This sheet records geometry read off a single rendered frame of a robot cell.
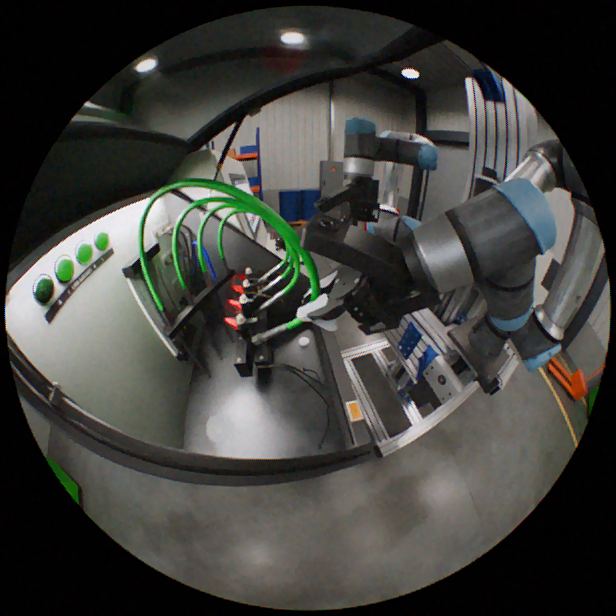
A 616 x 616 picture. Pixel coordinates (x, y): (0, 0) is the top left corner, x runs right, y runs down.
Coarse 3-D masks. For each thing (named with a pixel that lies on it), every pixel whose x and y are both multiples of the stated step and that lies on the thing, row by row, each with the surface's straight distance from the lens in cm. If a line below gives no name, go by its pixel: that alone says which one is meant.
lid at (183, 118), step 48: (192, 48) 38; (240, 48) 44; (288, 48) 53; (336, 48) 63; (384, 48) 75; (96, 96) 35; (144, 96) 40; (192, 96) 48; (240, 96) 62; (96, 144) 39; (144, 144) 48; (192, 144) 68; (48, 192) 39; (96, 192) 49
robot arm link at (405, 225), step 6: (402, 216) 84; (396, 222) 81; (402, 222) 81; (408, 222) 79; (414, 222) 79; (420, 222) 86; (396, 228) 80; (402, 228) 80; (408, 228) 79; (396, 234) 80; (402, 234) 80; (396, 240) 82
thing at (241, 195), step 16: (160, 192) 33; (224, 192) 26; (240, 192) 25; (144, 208) 37; (256, 208) 24; (144, 224) 39; (288, 224) 24; (144, 256) 43; (304, 256) 24; (144, 272) 45; (320, 288) 27; (160, 304) 49
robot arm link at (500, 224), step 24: (504, 192) 19; (528, 192) 20; (456, 216) 18; (480, 216) 18; (504, 216) 18; (528, 216) 19; (552, 216) 21; (480, 240) 17; (504, 240) 18; (528, 240) 19; (552, 240) 22; (480, 264) 18; (504, 264) 19; (528, 264) 21
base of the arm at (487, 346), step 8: (480, 320) 67; (488, 320) 63; (472, 328) 68; (480, 328) 65; (488, 328) 63; (472, 336) 66; (480, 336) 64; (488, 336) 63; (496, 336) 63; (504, 336) 64; (472, 344) 65; (480, 344) 64; (488, 344) 64; (496, 344) 65; (504, 344) 68; (480, 352) 65; (488, 352) 65; (496, 352) 66; (488, 360) 67
